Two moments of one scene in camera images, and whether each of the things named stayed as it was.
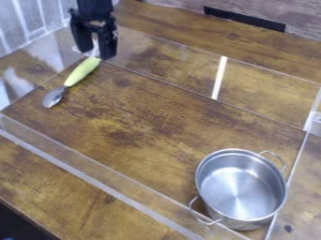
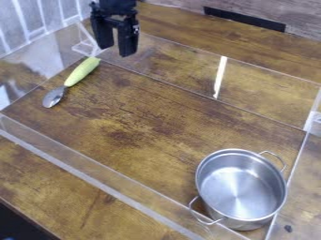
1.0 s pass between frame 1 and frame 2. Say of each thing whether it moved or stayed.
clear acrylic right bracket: stayed
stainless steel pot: stayed
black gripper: moved
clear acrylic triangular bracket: stayed
